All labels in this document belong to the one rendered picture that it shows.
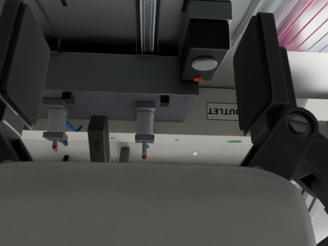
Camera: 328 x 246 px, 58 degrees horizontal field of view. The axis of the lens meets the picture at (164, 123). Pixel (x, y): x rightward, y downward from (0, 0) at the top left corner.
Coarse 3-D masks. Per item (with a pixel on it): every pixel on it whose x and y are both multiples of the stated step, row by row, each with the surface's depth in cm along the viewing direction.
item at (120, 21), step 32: (0, 0) 27; (32, 0) 27; (64, 0) 27; (96, 0) 27; (128, 0) 26; (160, 0) 26; (224, 0) 26; (64, 32) 32; (96, 32) 32; (128, 32) 32; (160, 32) 32; (224, 64) 39; (320, 64) 39; (320, 96) 51
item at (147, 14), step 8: (144, 0) 24; (152, 0) 24; (144, 8) 26; (152, 8) 26; (144, 16) 27; (152, 16) 27; (144, 24) 28; (152, 24) 28; (144, 32) 29; (152, 32) 29; (144, 40) 31; (152, 40) 31; (144, 48) 33; (152, 48) 33
